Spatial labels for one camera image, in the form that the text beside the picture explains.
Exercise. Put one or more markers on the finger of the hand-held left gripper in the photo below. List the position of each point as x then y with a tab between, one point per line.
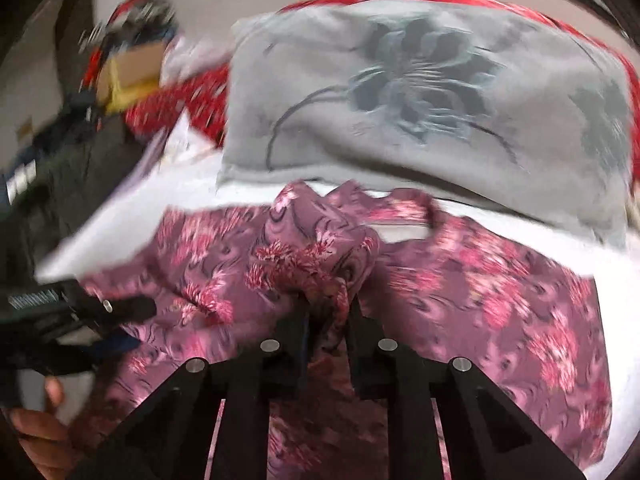
117	346
132	308

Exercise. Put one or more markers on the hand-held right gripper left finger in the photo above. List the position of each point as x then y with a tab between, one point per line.
303	332

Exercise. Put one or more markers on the white cloth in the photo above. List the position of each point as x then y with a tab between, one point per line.
195	57

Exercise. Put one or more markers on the white quilted mattress cover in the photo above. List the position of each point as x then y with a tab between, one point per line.
125	220

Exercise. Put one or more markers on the cardboard box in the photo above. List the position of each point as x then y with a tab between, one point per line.
132	62

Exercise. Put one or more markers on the pink floral garment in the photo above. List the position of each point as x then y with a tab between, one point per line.
475	300

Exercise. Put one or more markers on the black bag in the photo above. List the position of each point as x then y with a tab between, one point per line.
70	185

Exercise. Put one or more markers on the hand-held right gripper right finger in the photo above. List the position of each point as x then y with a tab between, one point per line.
354	332

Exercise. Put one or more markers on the person's left hand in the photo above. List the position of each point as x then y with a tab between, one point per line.
42	435

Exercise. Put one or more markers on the yellow box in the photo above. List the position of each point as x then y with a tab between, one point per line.
127	97

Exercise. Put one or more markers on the grey floral blanket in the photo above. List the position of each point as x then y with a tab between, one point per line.
425	110

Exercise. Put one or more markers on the dark clutter pile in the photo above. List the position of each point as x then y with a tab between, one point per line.
135	22

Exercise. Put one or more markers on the red floral bedsheet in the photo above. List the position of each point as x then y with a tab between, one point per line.
200	100

